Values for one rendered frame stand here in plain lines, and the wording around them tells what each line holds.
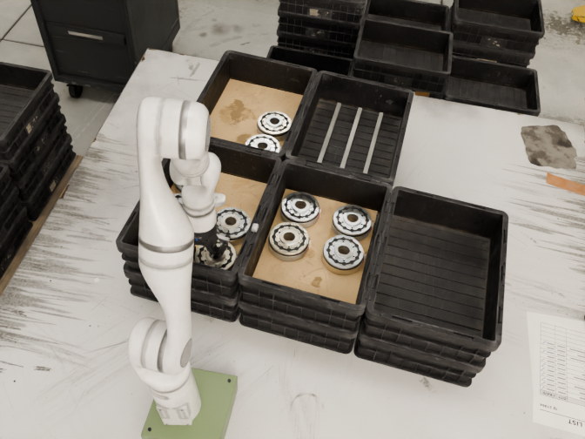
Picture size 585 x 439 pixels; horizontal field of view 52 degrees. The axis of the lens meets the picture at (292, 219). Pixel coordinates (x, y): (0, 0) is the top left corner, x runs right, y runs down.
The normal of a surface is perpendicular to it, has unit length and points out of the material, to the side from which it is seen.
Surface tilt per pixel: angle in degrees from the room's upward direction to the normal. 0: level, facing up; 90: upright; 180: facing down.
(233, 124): 0
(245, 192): 0
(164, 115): 23
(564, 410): 0
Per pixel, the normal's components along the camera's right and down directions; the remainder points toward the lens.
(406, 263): 0.06, -0.62
